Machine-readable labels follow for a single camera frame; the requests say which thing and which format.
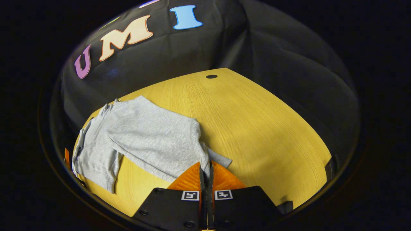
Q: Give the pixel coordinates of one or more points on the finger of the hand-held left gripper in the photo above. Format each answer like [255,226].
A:
[67,158]

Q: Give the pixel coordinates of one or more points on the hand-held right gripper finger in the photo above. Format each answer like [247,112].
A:
[210,205]
[202,205]

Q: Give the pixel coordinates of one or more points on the grey zip-neck sweatshirt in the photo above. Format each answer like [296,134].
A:
[151,134]

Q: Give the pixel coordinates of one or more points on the round black table grommet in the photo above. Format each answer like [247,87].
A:
[211,76]

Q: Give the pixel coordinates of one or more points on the black backdrop cloth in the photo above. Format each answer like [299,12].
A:
[192,48]

